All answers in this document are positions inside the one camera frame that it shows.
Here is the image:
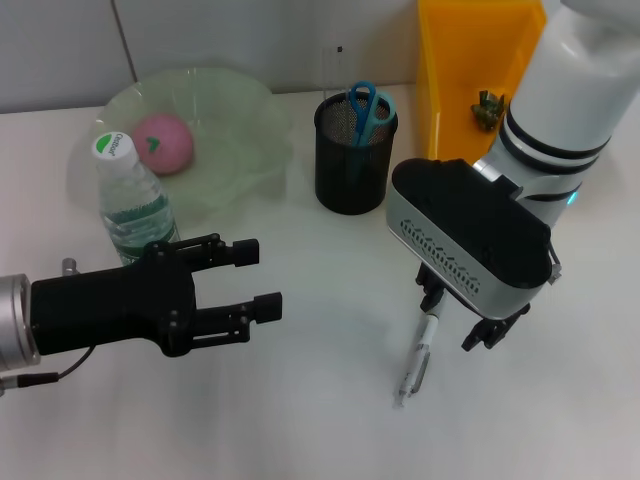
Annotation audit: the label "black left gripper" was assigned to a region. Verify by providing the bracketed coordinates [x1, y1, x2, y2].
[29, 231, 284, 359]

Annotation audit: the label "clear green-label water bottle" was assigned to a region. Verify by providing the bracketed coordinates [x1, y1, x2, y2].
[91, 129, 181, 269]

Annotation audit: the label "pink toy peach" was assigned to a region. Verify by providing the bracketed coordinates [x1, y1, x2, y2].
[132, 113, 195, 176]

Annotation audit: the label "green plastic wrapper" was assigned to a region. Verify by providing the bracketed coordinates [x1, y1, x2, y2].
[469, 89, 511, 134]

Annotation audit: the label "blue scissors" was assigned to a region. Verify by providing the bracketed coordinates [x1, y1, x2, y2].
[347, 81, 396, 187]

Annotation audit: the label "transparent plastic ruler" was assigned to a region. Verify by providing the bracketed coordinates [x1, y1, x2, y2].
[319, 42, 351, 116]

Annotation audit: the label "grey white pen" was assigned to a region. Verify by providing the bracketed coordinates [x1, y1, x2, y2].
[394, 299, 445, 409]

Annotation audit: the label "black mesh pen holder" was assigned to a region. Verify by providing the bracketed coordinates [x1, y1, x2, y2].
[313, 91, 400, 216]

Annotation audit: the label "green glass fruit plate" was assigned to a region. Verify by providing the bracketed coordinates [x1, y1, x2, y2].
[94, 66, 296, 224]

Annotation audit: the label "yellow plastic bin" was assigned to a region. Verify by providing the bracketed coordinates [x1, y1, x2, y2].
[417, 0, 546, 161]

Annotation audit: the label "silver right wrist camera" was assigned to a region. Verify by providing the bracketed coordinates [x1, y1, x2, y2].
[384, 157, 553, 321]

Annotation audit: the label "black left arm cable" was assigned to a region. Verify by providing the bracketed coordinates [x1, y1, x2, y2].
[0, 344, 96, 397]

